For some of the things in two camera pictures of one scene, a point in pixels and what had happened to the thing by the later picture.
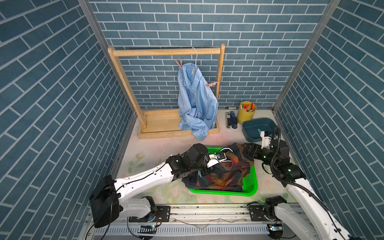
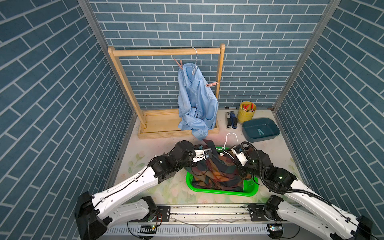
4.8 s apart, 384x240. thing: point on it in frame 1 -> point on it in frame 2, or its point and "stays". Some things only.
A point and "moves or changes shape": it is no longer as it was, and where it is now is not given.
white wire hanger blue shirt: x=197 y=54 stays
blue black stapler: x=234 y=120 stays
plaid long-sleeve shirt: x=229 y=176 moves or changes shape
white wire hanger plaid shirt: x=225 y=160 -> x=226 y=141
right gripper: x=256 y=147 -> x=239 y=167
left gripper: x=207 y=171 -> x=192 y=164
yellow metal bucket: x=246 y=111 stays
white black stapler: x=229 y=120 stays
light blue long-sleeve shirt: x=198 y=104 stays
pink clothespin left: x=180 y=64 stays
